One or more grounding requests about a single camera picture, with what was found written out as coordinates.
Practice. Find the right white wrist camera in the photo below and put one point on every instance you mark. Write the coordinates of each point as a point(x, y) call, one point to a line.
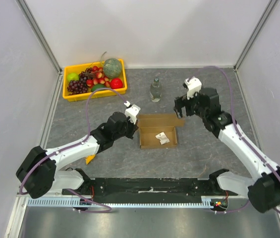
point(193, 85)

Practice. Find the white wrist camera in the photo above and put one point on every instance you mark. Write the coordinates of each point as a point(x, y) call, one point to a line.
point(132, 110)
point(193, 85)

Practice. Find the brown cardboard box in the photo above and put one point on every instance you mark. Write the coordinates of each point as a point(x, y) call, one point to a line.
point(152, 124)

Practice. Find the clear glass bottle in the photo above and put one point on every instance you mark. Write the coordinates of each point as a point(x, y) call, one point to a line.
point(156, 90)

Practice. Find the green avocado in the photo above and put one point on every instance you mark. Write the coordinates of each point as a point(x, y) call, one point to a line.
point(97, 86)

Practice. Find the green netted melon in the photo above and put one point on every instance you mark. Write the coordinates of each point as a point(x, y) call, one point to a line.
point(112, 68)

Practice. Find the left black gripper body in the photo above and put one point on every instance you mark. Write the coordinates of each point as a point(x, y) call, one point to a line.
point(131, 128)

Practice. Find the red tomato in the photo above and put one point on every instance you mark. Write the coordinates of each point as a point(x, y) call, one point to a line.
point(116, 83)

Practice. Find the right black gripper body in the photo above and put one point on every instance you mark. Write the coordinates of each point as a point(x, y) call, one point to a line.
point(183, 106)

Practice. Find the yellow snack packet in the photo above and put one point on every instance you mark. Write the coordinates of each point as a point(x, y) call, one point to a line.
point(89, 158)

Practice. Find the green apple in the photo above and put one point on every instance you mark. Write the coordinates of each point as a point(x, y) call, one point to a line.
point(72, 77)

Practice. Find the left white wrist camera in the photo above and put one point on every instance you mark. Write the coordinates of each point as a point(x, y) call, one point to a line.
point(132, 110)

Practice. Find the dark purple grape bunch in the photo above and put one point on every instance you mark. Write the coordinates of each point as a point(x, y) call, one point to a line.
point(77, 87)

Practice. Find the small white packet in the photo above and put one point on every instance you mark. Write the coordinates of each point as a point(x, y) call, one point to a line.
point(162, 137)

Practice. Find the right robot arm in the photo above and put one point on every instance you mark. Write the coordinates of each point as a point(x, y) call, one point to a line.
point(262, 188)

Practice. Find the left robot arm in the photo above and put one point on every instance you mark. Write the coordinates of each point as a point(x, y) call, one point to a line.
point(41, 171)

